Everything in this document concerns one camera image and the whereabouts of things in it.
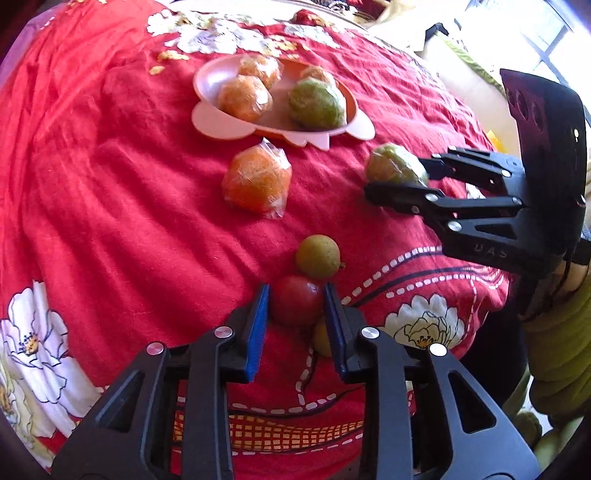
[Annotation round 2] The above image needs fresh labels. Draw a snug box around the plastic-wrapped green fruit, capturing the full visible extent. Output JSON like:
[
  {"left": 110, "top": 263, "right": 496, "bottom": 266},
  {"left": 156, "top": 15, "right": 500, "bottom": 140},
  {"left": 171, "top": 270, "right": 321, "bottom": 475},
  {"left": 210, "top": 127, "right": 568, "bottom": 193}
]
[
  {"left": 288, "top": 78, "right": 347, "bottom": 131},
  {"left": 366, "top": 144, "right": 430, "bottom": 189}
]

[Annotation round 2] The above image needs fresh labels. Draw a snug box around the pink plastic plate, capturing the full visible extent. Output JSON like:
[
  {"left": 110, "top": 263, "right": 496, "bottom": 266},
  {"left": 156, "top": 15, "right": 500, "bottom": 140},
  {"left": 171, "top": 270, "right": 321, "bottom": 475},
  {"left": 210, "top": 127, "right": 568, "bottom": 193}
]
[{"left": 191, "top": 55, "right": 376, "bottom": 149}]

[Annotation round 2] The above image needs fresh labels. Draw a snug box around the green striped cloth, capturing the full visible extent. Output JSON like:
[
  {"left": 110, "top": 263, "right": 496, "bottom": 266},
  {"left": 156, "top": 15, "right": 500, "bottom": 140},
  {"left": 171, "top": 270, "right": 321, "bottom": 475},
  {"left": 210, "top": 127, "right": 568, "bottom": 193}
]
[{"left": 434, "top": 32, "right": 504, "bottom": 88}]

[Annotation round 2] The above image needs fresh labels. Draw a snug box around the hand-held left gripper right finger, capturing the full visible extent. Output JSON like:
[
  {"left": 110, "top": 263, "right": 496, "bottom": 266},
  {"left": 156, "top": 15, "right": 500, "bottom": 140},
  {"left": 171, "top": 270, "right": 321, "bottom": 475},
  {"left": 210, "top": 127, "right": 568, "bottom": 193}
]
[{"left": 323, "top": 282, "right": 541, "bottom": 480}]

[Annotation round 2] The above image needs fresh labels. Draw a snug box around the black garment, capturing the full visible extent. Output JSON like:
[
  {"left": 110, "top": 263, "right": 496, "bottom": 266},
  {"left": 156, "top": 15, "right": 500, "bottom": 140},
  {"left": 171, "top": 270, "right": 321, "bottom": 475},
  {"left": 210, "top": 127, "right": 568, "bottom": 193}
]
[{"left": 422, "top": 21, "right": 458, "bottom": 51}]

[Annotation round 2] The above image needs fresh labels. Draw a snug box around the window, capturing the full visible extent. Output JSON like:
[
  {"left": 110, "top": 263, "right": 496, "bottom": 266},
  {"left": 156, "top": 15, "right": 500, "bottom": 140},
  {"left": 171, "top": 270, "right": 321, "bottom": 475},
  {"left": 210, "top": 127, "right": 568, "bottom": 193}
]
[{"left": 522, "top": 0, "right": 591, "bottom": 79}]

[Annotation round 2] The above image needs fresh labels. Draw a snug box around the pink blanket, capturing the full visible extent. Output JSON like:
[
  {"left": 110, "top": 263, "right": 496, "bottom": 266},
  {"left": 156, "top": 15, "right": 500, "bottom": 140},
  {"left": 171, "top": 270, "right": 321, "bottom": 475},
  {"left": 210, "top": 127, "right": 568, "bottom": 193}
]
[{"left": 0, "top": 9, "right": 51, "bottom": 88}]

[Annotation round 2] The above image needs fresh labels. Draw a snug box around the red floral blanket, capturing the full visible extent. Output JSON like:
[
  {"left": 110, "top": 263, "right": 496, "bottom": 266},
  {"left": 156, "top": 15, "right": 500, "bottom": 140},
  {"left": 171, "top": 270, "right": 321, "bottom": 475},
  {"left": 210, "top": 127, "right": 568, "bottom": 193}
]
[{"left": 0, "top": 0, "right": 522, "bottom": 480}]

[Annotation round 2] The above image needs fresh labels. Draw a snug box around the small green lime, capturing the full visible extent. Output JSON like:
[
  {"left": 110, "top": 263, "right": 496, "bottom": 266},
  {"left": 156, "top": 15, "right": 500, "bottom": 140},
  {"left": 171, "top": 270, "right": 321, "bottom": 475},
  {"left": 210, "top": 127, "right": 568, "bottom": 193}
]
[{"left": 295, "top": 234, "right": 345, "bottom": 280}]

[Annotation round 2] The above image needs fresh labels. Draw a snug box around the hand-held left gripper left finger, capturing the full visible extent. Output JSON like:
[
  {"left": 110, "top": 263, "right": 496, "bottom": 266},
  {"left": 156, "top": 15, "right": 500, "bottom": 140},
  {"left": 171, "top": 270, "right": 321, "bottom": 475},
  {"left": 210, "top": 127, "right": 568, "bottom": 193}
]
[{"left": 51, "top": 284, "right": 271, "bottom": 480}]

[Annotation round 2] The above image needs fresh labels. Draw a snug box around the person's right forearm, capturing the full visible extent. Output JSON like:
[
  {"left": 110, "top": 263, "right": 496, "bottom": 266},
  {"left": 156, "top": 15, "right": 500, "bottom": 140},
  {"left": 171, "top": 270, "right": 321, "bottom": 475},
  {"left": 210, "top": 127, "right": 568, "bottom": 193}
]
[{"left": 522, "top": 261, "right": 591, "bottom": 416}]

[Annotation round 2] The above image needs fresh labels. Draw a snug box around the plastic-wrapped orange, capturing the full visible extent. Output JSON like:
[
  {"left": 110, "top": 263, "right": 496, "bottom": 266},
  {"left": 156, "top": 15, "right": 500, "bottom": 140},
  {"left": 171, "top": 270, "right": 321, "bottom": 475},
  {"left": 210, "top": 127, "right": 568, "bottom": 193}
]
[
  {"left": 300, "top": 65, "right": 338, "bottom": 88},
  {"left": 217, "top": 75, "right": 274, "bottom": 123},
  {"left": 238, "top": 54, "right": 281, "bottom": 89},
  {"left": 221, "top": 141, "right": 293, "bottom": 220}
]

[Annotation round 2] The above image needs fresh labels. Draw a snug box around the person's green fleece garment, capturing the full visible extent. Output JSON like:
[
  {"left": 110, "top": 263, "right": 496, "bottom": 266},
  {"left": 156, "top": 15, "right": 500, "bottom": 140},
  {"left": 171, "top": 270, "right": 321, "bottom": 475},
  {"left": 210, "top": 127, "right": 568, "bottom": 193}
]
[{"left": 503, "top": 378, "right": 591, "bottom": 467}]

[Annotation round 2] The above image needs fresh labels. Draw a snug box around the white low cabinet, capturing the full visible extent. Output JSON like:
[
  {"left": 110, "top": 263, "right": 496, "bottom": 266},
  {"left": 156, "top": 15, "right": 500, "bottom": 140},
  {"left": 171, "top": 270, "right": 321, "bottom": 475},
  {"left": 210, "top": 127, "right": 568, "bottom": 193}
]
[{"left": 418, "top": 34, "right": 522, "bottom": 148}]

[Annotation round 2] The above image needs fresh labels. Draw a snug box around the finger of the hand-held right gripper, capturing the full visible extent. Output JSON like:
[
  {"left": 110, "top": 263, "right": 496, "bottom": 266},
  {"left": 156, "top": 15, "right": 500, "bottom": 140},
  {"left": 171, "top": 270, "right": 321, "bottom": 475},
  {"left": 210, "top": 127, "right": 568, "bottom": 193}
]
[
  {"left": 418, "top": 147, "right": 522, "bottom": 188},
  {"left": 364, "top": 181, "right": 532, "bottom": 250}
]

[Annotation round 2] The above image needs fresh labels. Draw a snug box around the brown longan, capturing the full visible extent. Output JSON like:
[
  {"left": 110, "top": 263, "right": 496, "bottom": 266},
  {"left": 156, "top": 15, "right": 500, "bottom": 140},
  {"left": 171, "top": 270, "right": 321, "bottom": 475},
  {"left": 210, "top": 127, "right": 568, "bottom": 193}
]
[{"left": 311, "top": 318, "right": 334, "bottom": 358}]

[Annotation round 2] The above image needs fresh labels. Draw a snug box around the red tomato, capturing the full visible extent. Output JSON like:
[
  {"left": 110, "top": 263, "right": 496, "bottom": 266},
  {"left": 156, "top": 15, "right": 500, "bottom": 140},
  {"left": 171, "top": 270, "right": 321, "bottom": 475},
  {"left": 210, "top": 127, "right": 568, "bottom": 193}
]
[{"left": 270, "top": 274, "right": 326, "bottom": 328}]

